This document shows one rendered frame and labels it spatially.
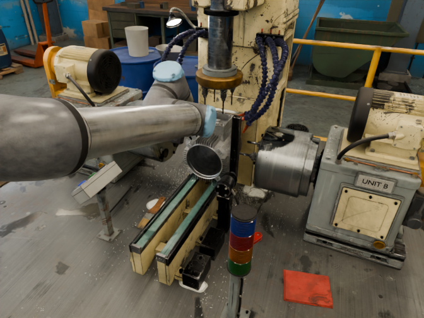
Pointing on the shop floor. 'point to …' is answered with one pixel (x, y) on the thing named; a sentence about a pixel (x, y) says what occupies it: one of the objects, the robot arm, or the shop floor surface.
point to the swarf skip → (361, 29)
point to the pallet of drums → (7, 58)
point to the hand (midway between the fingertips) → (192, 139)
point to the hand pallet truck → (37, 45)
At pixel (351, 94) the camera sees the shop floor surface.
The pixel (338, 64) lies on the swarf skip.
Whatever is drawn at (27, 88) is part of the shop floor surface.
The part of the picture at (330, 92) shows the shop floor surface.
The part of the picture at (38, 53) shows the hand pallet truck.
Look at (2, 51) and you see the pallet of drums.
